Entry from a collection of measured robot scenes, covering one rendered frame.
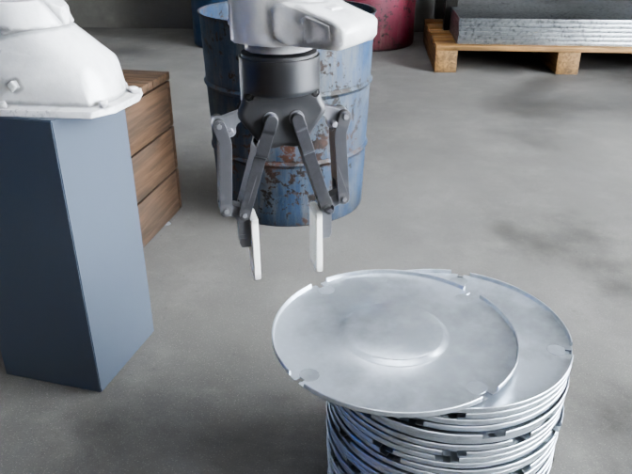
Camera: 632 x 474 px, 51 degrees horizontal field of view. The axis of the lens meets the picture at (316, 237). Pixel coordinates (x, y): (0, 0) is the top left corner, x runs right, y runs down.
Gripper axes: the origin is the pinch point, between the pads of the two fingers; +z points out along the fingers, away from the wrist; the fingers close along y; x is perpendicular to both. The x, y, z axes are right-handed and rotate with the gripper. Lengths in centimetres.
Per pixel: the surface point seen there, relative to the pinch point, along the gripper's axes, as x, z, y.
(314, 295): -10.9, 13.7, -5.6
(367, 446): 6.4, 24.1, -7.7
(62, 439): -19, 38, 31
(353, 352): 2.2, 13.6, -7.0
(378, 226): -77, 38, -37
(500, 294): -6.6, 14.7, -30.1
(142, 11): -383, 26, 16
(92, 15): -393, 29, 47
